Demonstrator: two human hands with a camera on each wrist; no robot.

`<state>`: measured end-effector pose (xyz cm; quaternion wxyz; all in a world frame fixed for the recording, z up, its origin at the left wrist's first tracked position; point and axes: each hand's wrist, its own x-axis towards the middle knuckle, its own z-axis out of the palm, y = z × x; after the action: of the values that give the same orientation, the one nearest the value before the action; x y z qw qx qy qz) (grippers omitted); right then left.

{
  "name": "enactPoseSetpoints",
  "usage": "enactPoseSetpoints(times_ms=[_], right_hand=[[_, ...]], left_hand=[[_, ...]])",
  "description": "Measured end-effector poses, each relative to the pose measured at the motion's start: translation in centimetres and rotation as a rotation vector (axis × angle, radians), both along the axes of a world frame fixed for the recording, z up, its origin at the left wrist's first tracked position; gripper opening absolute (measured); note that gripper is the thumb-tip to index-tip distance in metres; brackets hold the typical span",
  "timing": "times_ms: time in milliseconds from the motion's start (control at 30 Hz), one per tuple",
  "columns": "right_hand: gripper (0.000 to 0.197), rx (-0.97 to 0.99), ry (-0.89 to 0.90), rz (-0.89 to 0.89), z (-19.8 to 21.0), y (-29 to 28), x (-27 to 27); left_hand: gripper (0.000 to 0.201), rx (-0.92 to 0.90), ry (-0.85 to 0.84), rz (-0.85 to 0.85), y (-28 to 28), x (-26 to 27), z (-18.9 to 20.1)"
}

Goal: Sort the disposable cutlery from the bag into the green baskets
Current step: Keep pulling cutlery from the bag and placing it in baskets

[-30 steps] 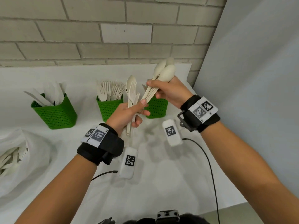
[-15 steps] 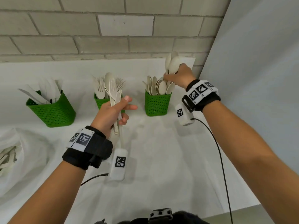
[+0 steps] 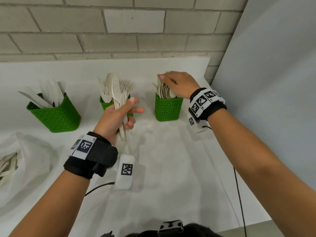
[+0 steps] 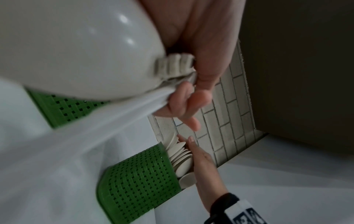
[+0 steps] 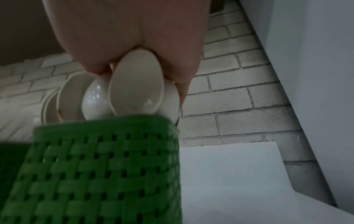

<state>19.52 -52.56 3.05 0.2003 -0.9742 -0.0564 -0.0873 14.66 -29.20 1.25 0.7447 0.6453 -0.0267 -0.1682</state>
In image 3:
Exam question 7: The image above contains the person's left hand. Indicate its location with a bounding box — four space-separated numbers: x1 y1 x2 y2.
93 97 145 145

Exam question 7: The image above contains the black right camera cable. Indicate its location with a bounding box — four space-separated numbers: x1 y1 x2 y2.
202 125 247 237

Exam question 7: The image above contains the black left wrist band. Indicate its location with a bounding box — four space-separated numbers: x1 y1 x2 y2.
63 131 119 180

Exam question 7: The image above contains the person's right forearm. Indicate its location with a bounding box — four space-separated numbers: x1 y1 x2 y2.
207 108 316 237

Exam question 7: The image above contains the bunch of white plastic forks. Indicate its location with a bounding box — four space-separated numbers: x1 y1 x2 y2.
96 76 135 103

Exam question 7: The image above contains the handful of white plastic cutlery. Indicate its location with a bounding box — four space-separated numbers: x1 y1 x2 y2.
105 72 130 141

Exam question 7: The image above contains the black wrist band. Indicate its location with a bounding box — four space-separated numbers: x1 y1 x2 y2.
63 131 119 180
188 87 227 121

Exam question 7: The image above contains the black right wrist band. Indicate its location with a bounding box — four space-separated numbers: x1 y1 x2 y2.
188 87 227 121

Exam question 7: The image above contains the bunch of white plastic knives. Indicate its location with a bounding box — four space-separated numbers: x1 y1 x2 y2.
18 79 67 109

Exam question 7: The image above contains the black left camera cable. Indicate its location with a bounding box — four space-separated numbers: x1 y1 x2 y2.
85 182 116 197

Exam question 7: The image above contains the person's right hand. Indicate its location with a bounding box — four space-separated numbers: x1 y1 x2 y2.
157 71 201 100

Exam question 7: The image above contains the person's black clothing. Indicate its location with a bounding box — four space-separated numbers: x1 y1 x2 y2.
98 223 223 237

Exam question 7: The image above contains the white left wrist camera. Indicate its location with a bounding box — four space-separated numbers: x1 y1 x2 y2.
115 154 136 190

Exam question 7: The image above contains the black camera cable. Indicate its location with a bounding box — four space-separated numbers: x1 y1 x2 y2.
202 125 247 237
85 182 116 197

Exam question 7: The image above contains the person's left forearm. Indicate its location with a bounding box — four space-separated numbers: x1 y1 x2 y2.
9 170 91 237

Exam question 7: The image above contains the clear plastic bag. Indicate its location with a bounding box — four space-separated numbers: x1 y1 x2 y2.
0 132 54 208

